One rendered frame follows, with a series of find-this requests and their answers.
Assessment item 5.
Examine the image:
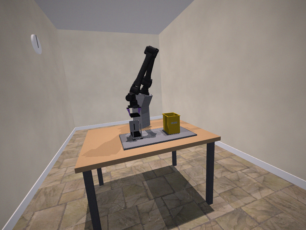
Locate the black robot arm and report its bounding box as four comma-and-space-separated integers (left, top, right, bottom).
126, 46, 159, 108

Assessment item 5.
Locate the yellow plastics bin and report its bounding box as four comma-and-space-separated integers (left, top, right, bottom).
163, 112, 180, 134

